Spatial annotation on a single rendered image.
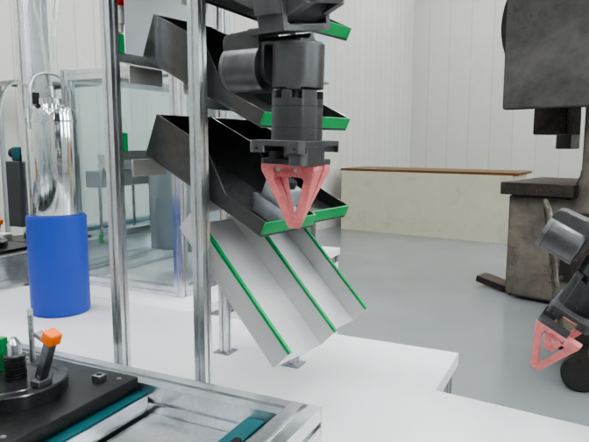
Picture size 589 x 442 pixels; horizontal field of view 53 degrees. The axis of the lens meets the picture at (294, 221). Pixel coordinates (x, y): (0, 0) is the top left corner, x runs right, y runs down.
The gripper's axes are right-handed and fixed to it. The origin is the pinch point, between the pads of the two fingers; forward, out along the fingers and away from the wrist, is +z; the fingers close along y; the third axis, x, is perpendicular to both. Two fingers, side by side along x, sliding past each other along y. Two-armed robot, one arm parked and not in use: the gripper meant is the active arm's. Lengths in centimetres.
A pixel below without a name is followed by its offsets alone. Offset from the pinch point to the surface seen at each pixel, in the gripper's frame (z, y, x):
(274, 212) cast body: 2.5, -20.3, -13.2
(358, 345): 39, -65, -14
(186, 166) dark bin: -4.1, -18.2, -28.4
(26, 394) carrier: 25.8, 7.9, -35.5
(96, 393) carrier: 27.7, 0.2, -30.6
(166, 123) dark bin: -10.8, -19.0, -33.0
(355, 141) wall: 6, -864, -312
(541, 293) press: 117, -455, 6
